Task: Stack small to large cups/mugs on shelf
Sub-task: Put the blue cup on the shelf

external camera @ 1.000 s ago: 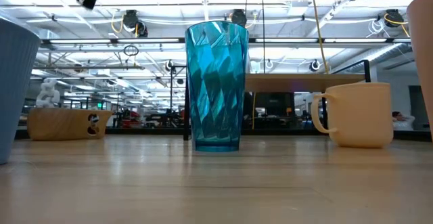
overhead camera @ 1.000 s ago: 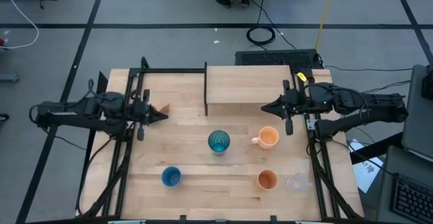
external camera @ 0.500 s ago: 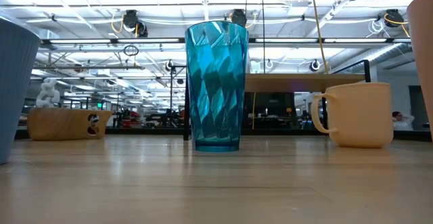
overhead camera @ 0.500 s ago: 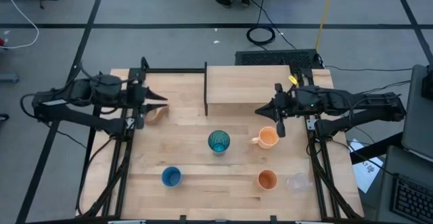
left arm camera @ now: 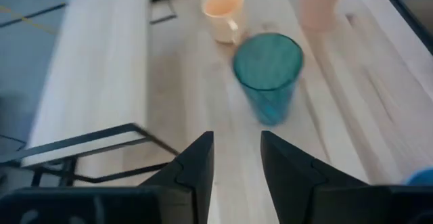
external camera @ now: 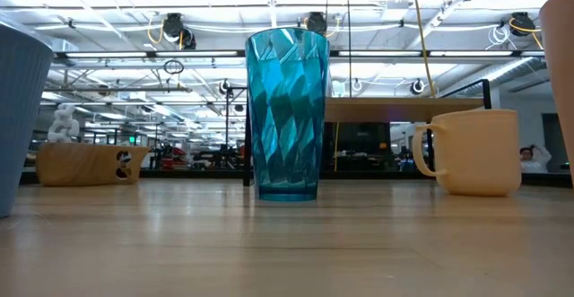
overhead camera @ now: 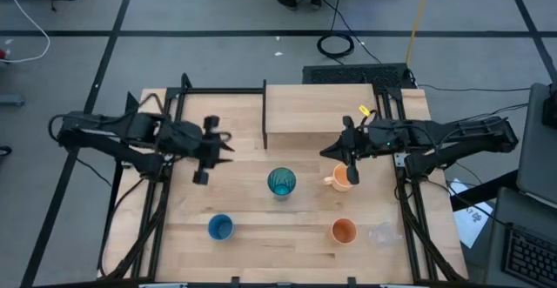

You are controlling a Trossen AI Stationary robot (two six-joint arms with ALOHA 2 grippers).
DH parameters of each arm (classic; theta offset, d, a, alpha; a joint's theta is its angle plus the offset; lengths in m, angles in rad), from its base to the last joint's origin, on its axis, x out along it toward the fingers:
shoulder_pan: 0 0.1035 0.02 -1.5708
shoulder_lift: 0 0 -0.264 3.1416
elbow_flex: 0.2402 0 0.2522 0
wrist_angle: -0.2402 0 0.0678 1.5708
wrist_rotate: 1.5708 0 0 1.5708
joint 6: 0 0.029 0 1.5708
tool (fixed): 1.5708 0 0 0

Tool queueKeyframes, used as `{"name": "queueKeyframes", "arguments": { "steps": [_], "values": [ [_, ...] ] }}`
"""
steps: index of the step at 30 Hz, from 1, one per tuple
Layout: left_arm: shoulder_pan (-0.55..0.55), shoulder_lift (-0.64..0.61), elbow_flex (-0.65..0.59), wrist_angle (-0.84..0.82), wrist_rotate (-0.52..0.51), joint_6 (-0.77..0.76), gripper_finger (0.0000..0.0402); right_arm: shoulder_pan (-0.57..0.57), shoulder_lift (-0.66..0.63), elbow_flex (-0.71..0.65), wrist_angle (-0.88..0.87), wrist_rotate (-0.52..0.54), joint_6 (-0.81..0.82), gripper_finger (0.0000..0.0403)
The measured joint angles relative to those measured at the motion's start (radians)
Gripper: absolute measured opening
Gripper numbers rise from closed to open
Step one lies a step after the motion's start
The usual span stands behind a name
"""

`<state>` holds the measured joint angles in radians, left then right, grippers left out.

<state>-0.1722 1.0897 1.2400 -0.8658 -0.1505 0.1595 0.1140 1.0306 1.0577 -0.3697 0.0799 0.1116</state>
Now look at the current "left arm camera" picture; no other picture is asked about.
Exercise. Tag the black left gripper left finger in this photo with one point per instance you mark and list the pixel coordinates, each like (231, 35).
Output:
(193, 183)

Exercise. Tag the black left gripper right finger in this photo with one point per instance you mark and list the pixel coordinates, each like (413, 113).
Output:
(287, 183)

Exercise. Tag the teal faceted plastic tumbler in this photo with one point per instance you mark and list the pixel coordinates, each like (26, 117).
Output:
(267, 65)

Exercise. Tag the cream ceramic mug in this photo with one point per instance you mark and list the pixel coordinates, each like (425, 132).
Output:
(223, 27)

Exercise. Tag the peach tall plastic tumbler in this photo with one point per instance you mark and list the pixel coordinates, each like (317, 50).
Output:
(318, 4)

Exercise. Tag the wooden shelf with black frame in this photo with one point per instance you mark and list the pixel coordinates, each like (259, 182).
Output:
(101, 65)

